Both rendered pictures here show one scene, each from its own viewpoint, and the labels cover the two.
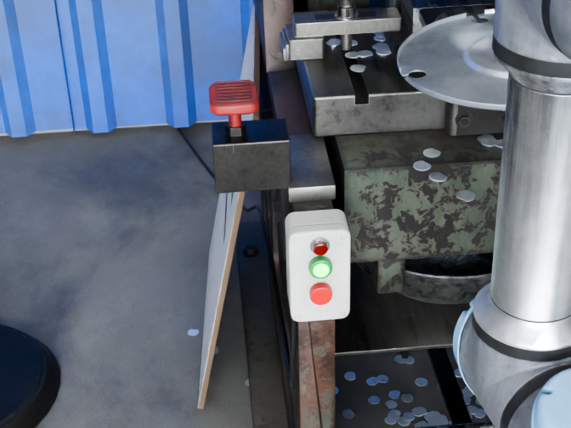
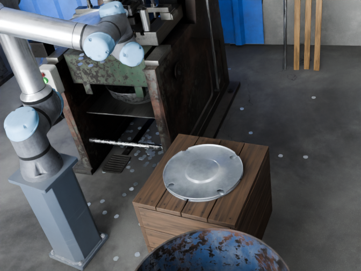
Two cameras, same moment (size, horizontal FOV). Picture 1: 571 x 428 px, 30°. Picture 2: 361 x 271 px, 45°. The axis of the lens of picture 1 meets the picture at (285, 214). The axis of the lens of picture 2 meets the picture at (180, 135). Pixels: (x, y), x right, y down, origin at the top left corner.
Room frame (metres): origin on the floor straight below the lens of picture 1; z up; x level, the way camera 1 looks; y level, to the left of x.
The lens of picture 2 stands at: (-0.14, -1.38, 1.41)
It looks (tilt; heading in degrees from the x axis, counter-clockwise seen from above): 36 degrees down; 32
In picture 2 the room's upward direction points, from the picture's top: 12 degrees counter-clockwise
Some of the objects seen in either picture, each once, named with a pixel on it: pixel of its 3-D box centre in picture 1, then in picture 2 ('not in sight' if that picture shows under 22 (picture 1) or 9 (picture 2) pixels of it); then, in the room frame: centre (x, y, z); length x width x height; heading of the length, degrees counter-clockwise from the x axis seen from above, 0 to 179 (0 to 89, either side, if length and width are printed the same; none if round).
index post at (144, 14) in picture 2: not in sight; (145, 19); (1.31, -0.44, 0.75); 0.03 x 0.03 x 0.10; 4
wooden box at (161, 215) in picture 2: not in sight; (208, 206); (0.90, -0.80, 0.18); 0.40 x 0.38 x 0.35; 1
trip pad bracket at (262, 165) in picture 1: (253, 190); (44, 57); (1.17, 0.04, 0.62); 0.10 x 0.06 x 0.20; 94
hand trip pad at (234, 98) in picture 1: (234, 119); not in sight; (1.17, 0.06, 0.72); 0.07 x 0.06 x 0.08; 4
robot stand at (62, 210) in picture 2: not in sight; (62, 210); (0.68, -0.27, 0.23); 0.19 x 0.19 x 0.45; 86
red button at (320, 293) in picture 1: (320, 294); not in sight; (1.05, -0.04, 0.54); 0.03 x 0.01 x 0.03; 94
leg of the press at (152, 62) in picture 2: not in sight; (197, 55); (1.58, -0.51, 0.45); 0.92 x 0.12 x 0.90; 4
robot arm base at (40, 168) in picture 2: not in sight; (37, 157); (0.68, -0.27, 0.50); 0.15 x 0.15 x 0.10
